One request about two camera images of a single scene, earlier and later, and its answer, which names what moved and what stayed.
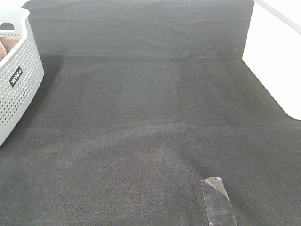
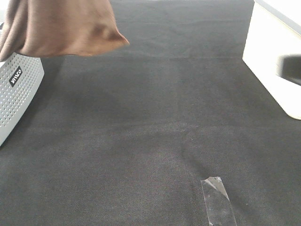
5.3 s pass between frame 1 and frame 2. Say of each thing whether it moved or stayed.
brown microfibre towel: moved
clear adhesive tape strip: stayed
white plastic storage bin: stayed
